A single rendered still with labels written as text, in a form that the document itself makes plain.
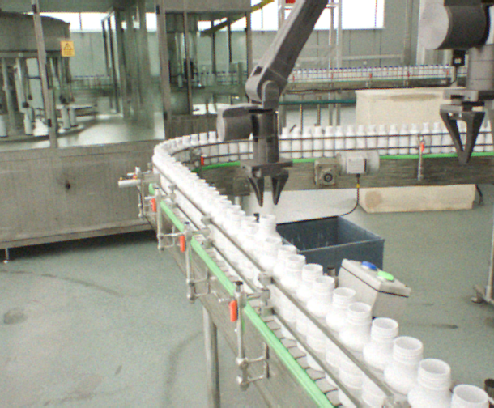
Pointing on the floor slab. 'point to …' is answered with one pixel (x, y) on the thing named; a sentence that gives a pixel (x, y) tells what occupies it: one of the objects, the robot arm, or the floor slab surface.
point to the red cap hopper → (317, 58)
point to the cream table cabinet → (405, 101)
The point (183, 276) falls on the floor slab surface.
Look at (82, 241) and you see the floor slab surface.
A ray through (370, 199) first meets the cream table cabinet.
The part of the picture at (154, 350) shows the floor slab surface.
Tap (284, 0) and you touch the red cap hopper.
